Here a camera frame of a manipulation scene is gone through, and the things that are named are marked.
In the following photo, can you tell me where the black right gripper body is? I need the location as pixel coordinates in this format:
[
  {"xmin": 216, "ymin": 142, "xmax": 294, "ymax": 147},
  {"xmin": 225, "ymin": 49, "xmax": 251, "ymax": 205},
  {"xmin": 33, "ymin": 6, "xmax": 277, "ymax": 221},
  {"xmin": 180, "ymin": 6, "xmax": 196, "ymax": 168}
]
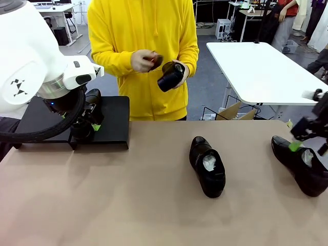
[{"xmin": 311, "ymin": 91, "xmax": 328, "ymax": 124}]

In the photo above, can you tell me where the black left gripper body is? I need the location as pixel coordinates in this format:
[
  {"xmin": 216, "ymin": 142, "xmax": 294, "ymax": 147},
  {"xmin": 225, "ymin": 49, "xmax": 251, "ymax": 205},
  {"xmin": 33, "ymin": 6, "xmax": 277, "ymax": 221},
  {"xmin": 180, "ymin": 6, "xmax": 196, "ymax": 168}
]
[{"xmin": 42, "ymin": 86, "xmax": 81, "ymax": 115}]

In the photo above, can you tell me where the black leather shoe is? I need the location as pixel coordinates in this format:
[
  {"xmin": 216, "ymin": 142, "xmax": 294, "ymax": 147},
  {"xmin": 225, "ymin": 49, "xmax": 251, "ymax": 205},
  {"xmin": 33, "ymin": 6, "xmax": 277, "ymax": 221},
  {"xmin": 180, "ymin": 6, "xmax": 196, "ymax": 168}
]
[
  {"xmin": 271, "ymin": 135, "xmax": 328, "ymax": 197},
  {"xmin": 157, "ymin": 60, "xmax": 187, "ymax": 93},
  {"xmin": 189, "ymin": 135, "xmax": 227, "ymax": 198},
  {"xmin": 70, "ymin": 88, "xmax": 105, "ymax": 141}
]

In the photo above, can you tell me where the brown shoe brush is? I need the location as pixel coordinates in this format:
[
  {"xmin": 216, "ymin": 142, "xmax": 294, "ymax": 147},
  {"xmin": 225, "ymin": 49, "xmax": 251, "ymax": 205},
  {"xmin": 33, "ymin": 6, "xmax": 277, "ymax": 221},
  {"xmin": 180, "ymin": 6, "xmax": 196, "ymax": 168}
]
[{"xmin": 143, "ymin": 50, "xmax": 165, "ymax": 70}]

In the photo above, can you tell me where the person's right forearm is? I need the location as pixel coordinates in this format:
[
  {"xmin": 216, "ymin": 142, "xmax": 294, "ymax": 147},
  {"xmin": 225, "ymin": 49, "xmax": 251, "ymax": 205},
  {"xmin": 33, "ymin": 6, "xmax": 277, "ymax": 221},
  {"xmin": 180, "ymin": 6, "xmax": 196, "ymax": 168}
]
[{"xmin": 91, "ymin": 43, "xmax": 136, "ymax": 77}]

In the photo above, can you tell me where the person's left forearm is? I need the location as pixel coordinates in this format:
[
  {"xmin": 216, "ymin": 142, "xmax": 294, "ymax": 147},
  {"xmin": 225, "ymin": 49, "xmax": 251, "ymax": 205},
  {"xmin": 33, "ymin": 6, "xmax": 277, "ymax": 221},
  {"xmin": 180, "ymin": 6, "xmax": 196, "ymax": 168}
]
[{"xmin": 184, "ymin": 43, "xmax": 200, "ymax": 77}]

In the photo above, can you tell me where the black metal shoe stand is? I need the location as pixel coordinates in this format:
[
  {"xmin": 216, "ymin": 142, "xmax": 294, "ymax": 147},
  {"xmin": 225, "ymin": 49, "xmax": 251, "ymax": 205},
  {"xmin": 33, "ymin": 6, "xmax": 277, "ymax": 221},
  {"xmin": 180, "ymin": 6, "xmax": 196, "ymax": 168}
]
[
  {"xmin": 9, "ymin": 96, "xmax": 77, "ymax": 150},
  {"xmin": 69, "ymin": 96, "xmax": 131, "ymax": 151}
]

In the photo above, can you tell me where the person's right hand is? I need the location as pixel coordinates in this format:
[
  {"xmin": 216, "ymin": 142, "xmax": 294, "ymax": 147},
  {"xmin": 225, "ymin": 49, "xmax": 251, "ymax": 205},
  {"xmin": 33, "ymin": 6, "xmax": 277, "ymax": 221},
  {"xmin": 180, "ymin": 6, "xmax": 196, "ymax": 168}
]
[{"xmin": 130, "ymin": 49, "xmax": 156, "ymax": 74}]

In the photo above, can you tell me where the person's left hand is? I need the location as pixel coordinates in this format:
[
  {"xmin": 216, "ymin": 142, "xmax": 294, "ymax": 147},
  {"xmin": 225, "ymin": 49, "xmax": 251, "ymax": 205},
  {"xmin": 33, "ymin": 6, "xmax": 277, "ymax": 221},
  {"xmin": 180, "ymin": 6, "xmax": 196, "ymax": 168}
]
[{"xmin": 170, "ymin": 60, "xmax": 190, "ymax": 89}]

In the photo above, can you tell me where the person in dark trousers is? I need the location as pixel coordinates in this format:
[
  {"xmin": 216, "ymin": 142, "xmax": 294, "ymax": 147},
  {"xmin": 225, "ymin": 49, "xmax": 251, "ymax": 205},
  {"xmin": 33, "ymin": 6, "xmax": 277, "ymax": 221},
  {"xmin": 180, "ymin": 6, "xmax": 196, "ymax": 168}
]
[{"xmin": 306, "ymin": 46, "xmax": 328, "ymax": 83}]

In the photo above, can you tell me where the black computer tower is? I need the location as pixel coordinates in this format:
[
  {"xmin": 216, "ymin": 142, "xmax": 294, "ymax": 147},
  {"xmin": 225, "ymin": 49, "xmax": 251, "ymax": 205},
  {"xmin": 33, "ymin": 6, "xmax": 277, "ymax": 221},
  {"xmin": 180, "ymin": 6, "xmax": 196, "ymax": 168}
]
[{"xmin": 53, "ymin": 26, "xmax": 70, "ymax": 46}]

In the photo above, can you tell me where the grey storage bin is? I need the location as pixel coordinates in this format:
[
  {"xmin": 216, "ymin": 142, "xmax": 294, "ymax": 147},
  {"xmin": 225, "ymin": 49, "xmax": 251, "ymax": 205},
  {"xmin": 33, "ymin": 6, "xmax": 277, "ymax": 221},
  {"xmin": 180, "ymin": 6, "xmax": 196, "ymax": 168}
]
[{"xmin": 282, "ymin": 39, "xmax": 299, "ymax": 54}]

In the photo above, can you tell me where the white folding table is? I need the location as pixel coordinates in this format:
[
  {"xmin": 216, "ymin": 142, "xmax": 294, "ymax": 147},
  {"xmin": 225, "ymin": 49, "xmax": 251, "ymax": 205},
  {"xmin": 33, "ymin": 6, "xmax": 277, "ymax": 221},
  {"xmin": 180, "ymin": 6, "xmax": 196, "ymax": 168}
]
[{"xmin": 206, "ymin": 42, "xmax": 325, "ymax": 106}]

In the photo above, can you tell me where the cardboard box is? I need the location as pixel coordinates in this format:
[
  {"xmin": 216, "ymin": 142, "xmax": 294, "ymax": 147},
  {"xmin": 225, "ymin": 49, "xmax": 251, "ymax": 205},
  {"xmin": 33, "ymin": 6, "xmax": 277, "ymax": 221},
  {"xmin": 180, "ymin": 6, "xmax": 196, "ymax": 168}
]
[{"xmin": 216, "ymin": 101, "xmax": 257, "ymax": 121}]

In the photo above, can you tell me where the cream garment figure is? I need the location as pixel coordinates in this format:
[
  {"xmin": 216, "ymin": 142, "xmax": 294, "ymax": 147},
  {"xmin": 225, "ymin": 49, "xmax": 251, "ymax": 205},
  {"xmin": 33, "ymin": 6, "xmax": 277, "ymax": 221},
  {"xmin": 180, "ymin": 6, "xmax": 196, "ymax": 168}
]
[{"xmin": 292, "ymin": 0, "xmax": 312, "ymax": 31}]

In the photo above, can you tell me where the white office desk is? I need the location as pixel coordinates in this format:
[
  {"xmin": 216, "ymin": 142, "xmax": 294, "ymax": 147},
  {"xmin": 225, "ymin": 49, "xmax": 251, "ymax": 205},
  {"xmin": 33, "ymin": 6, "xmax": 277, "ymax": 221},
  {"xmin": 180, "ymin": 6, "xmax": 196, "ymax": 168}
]
[{"xmin": 34, "ymin": 2, "xmax": 83, "ymax": 47}]

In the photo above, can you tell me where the mannequin with red shirt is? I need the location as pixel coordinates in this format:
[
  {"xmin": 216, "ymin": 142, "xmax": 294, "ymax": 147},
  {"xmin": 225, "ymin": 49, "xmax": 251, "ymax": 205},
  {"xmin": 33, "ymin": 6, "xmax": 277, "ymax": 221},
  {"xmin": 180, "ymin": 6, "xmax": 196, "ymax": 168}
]
[{"xmin": 271, "ymin": 0, "xmax": 300, "ymax": 53}]

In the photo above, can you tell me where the person in yellow hoodie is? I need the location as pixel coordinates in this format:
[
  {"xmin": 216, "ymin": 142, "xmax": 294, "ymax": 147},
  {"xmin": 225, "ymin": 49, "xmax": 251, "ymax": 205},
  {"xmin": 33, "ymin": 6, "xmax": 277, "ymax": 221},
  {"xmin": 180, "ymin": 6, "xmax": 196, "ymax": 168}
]
[{"xmin": 87, "ymin": 0, "xmax": 200, "ymax": 121}]

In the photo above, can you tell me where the wooden top table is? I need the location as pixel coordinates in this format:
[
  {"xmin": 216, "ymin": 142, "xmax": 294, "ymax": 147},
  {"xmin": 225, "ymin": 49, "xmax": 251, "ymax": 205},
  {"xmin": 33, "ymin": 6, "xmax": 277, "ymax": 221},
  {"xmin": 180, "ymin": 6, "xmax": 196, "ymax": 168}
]
[{"xmin": 239, "ymin": 9, "xmax": 272, "ymax": 43}]

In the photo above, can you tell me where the white computer case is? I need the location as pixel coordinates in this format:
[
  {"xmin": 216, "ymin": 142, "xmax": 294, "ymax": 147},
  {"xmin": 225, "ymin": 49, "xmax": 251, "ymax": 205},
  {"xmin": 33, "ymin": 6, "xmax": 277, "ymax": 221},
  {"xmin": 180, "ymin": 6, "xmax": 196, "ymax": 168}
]
[{"xmin": 217, "ymin": 18, "xmax": 232, "ymax": 40}]

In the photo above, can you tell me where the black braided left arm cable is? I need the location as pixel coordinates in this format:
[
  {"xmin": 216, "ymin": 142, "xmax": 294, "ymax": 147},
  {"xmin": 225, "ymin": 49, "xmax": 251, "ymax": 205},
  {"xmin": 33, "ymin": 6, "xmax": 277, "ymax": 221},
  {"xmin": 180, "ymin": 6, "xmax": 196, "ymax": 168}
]
[{"xmin": 0, "ymin": 86, "xmax": 87, "ymax": 144}]

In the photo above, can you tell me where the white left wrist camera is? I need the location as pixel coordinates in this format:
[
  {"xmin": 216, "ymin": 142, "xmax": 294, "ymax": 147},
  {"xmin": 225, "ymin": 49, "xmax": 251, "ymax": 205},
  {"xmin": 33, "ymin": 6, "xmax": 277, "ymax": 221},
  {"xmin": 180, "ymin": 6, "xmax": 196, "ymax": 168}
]
[{"xmin": 92, "ymin": 64, "xmax": 105, "ymax": 78}]

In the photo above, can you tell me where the black wire frame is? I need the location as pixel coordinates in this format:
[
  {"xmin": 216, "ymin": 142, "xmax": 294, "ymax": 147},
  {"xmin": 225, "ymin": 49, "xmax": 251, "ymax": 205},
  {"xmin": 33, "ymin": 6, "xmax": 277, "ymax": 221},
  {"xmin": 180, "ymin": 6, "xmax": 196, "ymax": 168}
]
[{"xmin": 202, "ymin": 94, "xmax": 259, "ymax": 121}]

